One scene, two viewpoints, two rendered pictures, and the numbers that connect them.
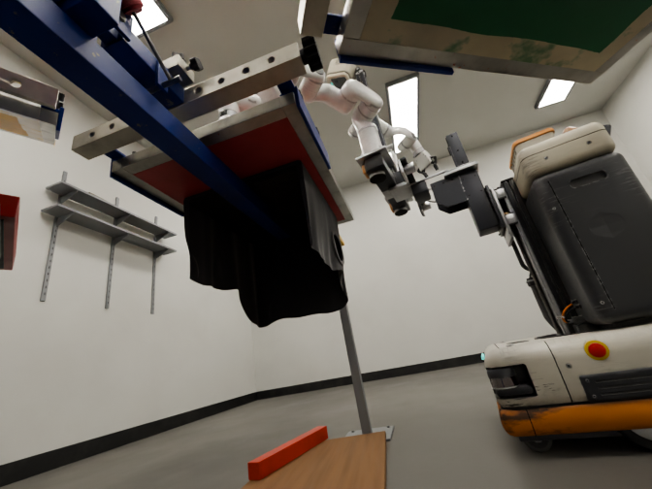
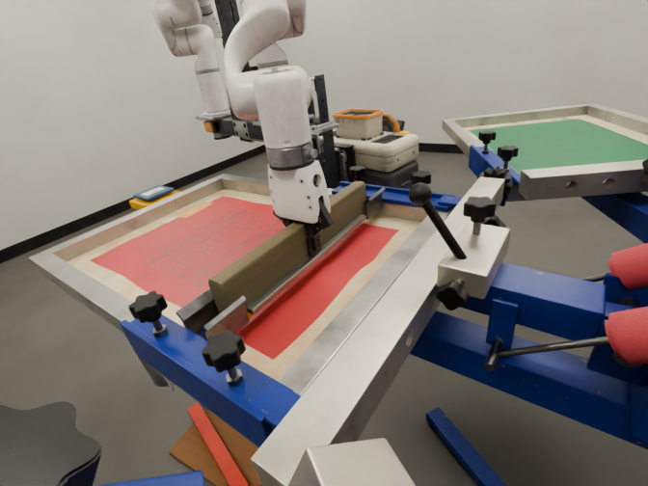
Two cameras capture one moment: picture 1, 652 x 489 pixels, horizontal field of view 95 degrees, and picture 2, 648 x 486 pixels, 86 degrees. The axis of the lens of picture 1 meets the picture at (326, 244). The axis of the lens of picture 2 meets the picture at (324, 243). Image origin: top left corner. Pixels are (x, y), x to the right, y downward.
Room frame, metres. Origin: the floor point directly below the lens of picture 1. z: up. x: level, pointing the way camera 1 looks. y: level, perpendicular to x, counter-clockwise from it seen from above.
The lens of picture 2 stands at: (0.53, 0.74, 1.33)
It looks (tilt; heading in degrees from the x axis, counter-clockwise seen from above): 30 degrees down; 297
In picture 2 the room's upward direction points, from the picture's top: 8 degrees counter-clockwise
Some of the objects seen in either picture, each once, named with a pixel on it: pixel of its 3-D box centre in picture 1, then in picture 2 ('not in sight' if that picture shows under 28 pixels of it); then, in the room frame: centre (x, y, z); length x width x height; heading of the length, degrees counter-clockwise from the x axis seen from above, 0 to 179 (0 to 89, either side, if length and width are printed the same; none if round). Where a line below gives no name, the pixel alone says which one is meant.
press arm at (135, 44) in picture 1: (146, 71); (517, 294); (0.47, 0.33, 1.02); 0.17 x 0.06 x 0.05; 167
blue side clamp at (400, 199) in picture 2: (309, 135); (389, 204); (0.73, -0.01, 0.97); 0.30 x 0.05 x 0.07; 167
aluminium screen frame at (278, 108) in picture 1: (263, 198); (237, 239); (1.02, 0.21, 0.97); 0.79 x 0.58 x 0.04; 167
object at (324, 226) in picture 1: (318, 237); not in sight; (1.04, 0.02, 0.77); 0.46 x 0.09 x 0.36; 167
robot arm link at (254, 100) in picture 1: (240, 107); (287, 103); (0.83, 0.22, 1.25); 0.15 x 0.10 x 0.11; 121
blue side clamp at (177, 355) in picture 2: (156, 188); (201, 367); (0.85, 0.53, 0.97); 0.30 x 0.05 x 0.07; 167
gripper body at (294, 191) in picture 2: not in sight; (296, 187); (0.82, 0.26, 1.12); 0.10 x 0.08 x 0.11; 167
